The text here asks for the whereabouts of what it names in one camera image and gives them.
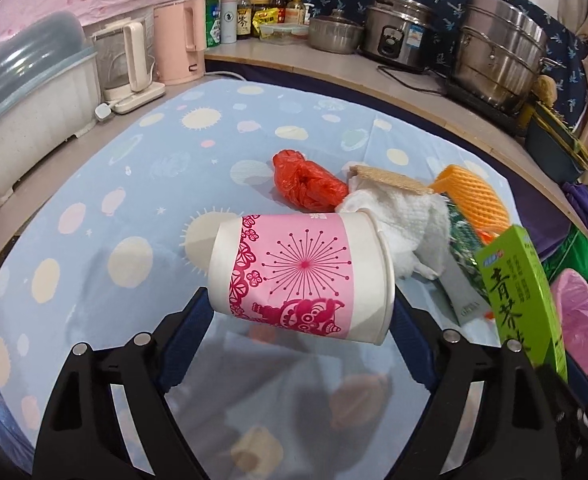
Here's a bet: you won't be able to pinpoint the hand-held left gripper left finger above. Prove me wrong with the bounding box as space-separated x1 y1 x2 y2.
33 287 225 480

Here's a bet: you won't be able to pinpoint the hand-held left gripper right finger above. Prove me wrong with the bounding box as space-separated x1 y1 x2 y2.
389 290 575 480

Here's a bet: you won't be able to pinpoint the pink-lined waste bin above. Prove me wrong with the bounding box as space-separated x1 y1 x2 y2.
549 267 588 378

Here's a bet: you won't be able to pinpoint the green tea carton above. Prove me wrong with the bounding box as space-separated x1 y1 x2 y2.
475 225 569 383

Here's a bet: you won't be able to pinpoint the green silver snack wrapper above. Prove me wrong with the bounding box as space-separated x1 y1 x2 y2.
441 202 492 326

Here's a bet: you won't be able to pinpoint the white paper towel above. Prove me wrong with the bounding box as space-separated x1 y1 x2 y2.
335 185 452 281

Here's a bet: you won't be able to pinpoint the pink patterned paper cup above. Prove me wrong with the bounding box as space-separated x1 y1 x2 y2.
208 211 396 347

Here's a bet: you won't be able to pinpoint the orange foam fruit net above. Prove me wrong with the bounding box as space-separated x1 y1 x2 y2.
428 164 512 241

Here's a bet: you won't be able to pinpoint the brown scouring pad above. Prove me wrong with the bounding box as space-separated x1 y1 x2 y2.
348 164 431 196

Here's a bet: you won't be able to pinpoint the red plastic bag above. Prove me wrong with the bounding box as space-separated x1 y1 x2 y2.
272 149 350 213

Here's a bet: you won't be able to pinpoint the green plastic bag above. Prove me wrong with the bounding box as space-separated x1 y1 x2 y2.
544 225 588 281

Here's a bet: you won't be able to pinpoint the blue printed tablecloth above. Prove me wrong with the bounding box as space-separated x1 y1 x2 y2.
0 80 515 480

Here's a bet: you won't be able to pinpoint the purple bedsheet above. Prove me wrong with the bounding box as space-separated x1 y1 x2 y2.
494 175 575 281

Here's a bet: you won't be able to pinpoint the purple cloth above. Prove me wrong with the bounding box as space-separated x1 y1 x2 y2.
561 180 588 236

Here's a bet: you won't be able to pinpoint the stacked teal basins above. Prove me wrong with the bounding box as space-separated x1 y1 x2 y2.
524 102 588 183

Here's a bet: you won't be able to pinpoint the black induction cooker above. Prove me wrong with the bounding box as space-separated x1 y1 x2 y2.
441 77 530 131

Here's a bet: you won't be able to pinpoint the white dish rack blue lid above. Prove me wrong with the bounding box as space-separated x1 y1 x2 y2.
0 11 102 208

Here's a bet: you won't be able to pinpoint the loofah sponge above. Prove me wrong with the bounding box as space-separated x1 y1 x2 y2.
531 75 557 107

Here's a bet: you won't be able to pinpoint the pink electric kettle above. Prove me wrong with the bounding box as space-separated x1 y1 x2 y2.
153 0 207 86

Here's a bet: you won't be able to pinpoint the steel steamer pot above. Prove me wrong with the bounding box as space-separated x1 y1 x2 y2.
449 0 560 113

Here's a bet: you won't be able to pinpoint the steel rice cooker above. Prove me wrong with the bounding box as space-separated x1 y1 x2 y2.
361 0 437 72

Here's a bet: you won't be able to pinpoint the small steel pot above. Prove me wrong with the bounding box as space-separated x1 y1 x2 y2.
308 9 366 55

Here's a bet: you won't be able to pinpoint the white bottle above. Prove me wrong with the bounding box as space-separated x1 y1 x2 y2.
219 0 239 45

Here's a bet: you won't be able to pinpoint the glass food container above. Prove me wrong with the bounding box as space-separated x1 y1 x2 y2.
260 22 309 46

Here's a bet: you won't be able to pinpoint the dark soy sauce bottle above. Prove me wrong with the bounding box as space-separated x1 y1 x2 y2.
235 0 253 41

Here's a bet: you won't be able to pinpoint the yellow packet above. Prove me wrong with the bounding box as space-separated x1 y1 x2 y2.
252 9 277 40

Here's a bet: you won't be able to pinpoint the black power cable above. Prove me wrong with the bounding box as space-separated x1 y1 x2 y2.
374 65 450 96

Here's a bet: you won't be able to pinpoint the glass kettle white handle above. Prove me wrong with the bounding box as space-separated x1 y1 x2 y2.
91 19 167 115

